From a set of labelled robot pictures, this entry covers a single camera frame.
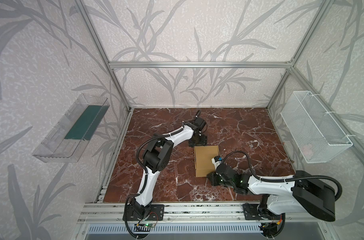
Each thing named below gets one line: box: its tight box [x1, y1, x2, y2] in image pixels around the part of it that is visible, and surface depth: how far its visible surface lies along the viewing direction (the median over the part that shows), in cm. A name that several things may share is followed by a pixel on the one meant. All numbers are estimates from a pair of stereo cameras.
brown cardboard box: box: [194, 145, 220, 178], surface depth 90 cm
